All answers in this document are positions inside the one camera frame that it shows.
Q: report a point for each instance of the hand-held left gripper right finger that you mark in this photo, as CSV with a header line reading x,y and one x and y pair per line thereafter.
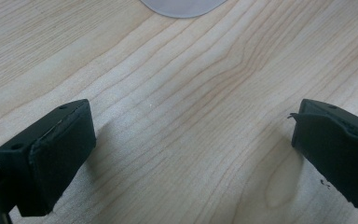
x,y
338,152

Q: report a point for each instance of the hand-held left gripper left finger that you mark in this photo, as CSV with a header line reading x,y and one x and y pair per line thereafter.
x,y
52,161

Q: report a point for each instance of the grey round plate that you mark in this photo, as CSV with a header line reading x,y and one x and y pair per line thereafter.
x,y
181,6

